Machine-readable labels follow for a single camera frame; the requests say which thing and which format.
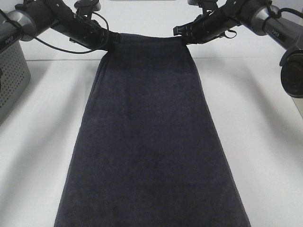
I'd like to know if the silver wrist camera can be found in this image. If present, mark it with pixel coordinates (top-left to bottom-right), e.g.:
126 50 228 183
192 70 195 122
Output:
74 0 101 16
187 0 218 14

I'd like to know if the black left camera cable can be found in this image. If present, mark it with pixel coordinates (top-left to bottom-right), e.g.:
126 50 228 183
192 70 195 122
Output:
33 10 110 54

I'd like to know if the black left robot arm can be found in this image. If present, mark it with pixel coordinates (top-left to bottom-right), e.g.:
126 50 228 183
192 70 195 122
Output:
0 0 121 52

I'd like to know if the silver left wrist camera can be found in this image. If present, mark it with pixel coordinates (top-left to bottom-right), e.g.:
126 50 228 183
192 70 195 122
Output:
74 0 101 16

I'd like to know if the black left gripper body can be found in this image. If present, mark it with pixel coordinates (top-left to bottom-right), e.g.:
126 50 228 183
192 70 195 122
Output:
70 20 121 50

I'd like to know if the grey perforated plastic basket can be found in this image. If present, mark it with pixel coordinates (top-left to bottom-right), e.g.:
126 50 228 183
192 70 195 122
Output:
0 42 31 122

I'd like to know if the dark navy towel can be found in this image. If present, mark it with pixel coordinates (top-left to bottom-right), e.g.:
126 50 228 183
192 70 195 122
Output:
54 34 250 227

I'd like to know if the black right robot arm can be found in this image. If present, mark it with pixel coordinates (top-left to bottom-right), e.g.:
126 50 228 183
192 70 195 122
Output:
173 0 303 98

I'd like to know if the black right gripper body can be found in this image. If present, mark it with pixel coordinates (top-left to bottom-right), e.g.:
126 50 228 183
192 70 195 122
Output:
173 10 237 45

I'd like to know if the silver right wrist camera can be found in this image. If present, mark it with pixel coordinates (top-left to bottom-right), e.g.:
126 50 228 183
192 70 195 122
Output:
187 0 218 14

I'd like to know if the beige box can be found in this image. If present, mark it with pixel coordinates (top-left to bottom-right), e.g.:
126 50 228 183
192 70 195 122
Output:
292 97 303 118

